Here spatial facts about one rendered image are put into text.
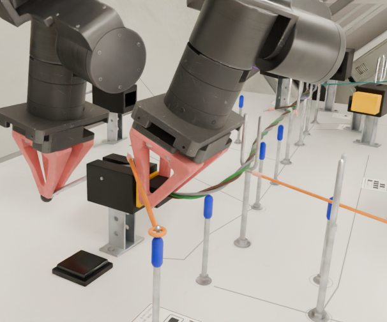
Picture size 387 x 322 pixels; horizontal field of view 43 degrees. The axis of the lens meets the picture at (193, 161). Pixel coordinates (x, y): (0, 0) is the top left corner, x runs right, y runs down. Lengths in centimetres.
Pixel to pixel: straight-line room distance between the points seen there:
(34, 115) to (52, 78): 4
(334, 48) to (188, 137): 15
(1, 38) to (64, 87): 196
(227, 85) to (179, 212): 24
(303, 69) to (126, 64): 15
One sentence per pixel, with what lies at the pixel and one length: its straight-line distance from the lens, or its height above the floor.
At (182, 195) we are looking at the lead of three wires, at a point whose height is 119.
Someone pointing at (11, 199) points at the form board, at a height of 95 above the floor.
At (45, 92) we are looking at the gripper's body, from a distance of 50.
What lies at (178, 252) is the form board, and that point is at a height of 113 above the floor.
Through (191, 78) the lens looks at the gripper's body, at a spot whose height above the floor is 127.
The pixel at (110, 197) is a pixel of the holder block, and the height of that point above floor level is 113.
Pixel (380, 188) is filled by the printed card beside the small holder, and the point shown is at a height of 126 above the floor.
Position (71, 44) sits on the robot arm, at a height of 121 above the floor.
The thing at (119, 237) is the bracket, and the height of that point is 110.
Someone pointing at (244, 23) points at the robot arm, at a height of 133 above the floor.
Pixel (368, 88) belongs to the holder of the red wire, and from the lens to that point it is 92.
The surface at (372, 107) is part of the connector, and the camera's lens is 90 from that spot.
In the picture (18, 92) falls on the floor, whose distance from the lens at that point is 227.
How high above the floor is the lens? 143
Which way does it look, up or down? 29 degrees down
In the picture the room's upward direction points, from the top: 55 degrees clockwise
